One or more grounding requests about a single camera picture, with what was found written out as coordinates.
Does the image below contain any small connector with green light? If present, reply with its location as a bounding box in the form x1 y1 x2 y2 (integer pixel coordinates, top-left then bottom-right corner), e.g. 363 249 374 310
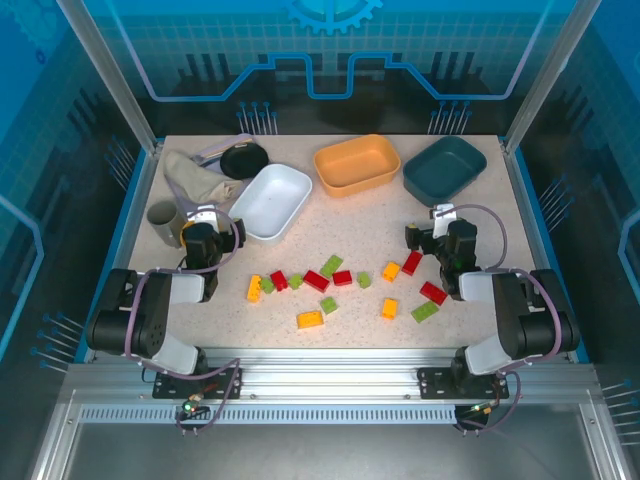
180 394 211 419
467 399 501 419

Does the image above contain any beige cloth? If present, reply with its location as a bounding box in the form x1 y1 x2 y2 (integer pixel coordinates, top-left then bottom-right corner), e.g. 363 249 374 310
163 149 245 205

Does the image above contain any grey cup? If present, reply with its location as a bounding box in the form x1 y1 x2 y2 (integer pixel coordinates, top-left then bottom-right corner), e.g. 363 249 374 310
146 200 182 248

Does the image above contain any long green lego brick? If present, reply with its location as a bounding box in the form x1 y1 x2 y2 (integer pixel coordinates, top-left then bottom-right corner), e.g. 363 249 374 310
410 300 440 324

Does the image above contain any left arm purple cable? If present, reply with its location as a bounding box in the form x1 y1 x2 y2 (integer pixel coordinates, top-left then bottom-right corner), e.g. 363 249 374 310
122 207 246 436

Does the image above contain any orange plastic container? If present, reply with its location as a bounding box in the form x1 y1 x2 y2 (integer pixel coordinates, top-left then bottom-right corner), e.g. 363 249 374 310
312 133 402 200

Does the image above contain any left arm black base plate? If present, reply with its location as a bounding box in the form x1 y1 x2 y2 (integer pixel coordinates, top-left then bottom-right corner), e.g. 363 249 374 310
152 367 245 400

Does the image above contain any blue table side rail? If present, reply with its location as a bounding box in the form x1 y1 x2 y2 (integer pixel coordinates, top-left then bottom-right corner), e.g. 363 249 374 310
499 137 594 364
74 139 166 364

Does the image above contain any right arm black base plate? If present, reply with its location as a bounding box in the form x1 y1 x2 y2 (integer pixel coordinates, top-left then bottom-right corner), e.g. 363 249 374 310
417 367 510 400

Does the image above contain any aluminium frame post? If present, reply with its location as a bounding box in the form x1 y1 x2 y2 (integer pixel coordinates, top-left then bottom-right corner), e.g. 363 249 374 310
55 0 165 154
502 0 604 156

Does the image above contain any dark teal plastic container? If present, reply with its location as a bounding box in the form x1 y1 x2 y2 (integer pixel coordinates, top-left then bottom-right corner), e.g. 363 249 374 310
402 135 488 207

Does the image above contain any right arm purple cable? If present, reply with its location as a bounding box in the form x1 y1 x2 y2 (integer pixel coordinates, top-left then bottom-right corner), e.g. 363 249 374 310
447 203 566 436

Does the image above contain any black round plate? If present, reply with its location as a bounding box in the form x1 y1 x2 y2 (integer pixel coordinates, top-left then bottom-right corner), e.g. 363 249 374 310
220 143 270 180

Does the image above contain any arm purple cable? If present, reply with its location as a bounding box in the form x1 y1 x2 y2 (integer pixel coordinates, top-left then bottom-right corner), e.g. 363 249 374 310
122 207 246 436
447 203 566 436

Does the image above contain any aluminium mounting rail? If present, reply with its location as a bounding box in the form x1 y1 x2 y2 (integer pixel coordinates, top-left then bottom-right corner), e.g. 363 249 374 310
64 347 601 407

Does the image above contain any long red lego brick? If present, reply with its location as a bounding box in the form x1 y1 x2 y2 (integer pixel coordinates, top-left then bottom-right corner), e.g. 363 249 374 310
419 281 449 306
302 269 331 293

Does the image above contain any white plastic container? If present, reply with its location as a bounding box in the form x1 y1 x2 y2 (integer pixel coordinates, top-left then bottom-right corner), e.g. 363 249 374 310
227 163 315 245

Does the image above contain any slotted grey cable duct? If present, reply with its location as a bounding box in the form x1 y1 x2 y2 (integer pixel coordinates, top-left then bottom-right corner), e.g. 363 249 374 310
78 405 459 426

